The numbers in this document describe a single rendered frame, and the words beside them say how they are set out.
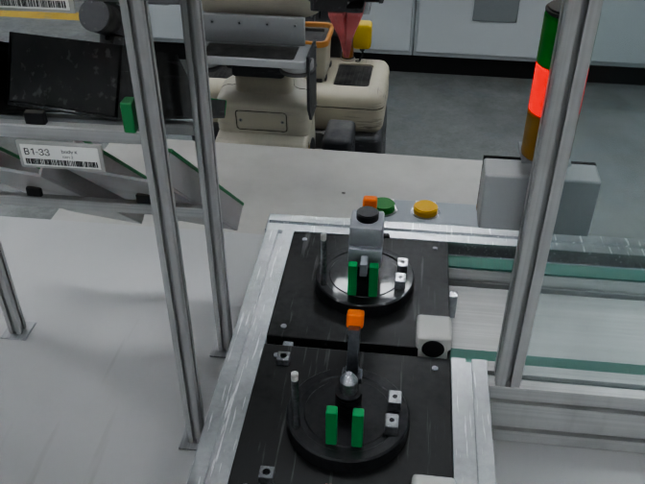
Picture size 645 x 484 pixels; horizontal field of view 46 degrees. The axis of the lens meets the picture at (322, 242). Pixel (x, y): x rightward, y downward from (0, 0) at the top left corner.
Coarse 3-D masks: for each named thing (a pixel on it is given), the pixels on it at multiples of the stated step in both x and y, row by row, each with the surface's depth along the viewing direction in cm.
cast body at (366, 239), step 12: (360, 216) 100; (372, 216) 100; (384, 216) 103; (360, 228) 100; (372, 228) 100; (360, 240) 101; (372, 240) 100; (348, 252) 101; (360, 252) 101; (372, 252) 101; (360, 264) 100; (360, 276) 101
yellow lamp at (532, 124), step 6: (528, 108) 78; (528, 114) 77; (534, 114) 76; (528, 120) 77; (534, 120) 76; (528, 126) 77; (534, 126) 77; (528, 132) 78; (534, 132) 77; (528, 138) 78; (534, 138) 77; (522, 144) 79; (528, 144) 78; (534, 144) 77; (522, 150) 79; (528, 150) 78; (534, 150) 78; (528, 156) 79
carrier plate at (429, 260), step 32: (288, 256) 114; (320, 256) 114; (416, 256) 114; (288, 288) 108; (416, 288) 108; (448, 288) 108; (288, 320) 102; (320, 320) 102; (384, 320) 102; (416, 320) 102; (384, 352) 99; (416, 352) 98; (448, 352) 98
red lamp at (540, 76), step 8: (536, 64) 74; (536, 72) 74; (544, 72) 73; (536, 80) 75; (544, 80) 73; (536, 88) 75; (544, 88) 74; (536, 96) 75; (536, 104) 75; (536, 112) 76
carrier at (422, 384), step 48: (288, 384) 93; (336, 384) 90; (384, 384) 90; (432, 384) 93; (288, 432) 86; (336, 432) 81; (384, 432) 84; (432, 432) 87; (240, 480) 81; (288, 480) 81; (336, 480) 81; (384, 480) 81; (432, 480) 79
